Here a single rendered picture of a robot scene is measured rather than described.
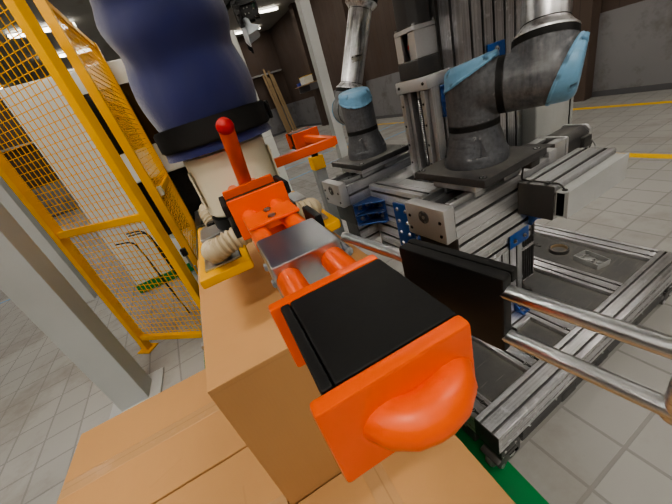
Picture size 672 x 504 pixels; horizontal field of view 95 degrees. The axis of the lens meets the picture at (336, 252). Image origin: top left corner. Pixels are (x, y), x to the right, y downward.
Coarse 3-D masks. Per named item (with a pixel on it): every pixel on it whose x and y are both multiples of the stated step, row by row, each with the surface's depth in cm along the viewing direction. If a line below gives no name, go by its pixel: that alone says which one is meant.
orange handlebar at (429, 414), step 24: (312, 144) 76; (264, 216) 36; (288, 216) 35; (336, 264) 23; (288, 288) 22; (456, 360) 13; (432, 384) 12; (456, 384) 12; (384, 408) 12; (408, 408) 12; (432, 408) 12; (456, 408) 12; (384, 432) 12; (408, 432) 12; (432, 432) 12; (456, 432) 12
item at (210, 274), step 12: (240, 252) 62; (204, 264) 61; (216, 264) 59; (228, 264) 58; (240, 264) 57; (252, 264) 58; (204, 276) 57; (216, 276) 56; (228, 276) 57; (204, 288) 56
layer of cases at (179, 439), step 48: (192, 384) 110; (96, 432) 103; (144, 432) 97; (192, 432) 92; (96, 480) 87; (144, 480) 83; (192, 480) 80; (240, 480) 76; (336, 480) 70; (384, 480) 67; (432, 480) 65; (480, 480) 63
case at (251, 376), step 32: (256, 256) 90; (352, 256) 74; (224, 288) 78; (256, 288) 74; (224, 320) 66; (256, 320) 63; (224, 352) 57; (256, 352) 54; (288, 352) 54; (224, 384) 50; (256, 384) 53; (288, 384) 56; (256, 416) 55; (288, 416) 59; (256, 448) 58; (288, 448) 62; (320, 448) 66; (288, 480) 65; (320, 480) 69
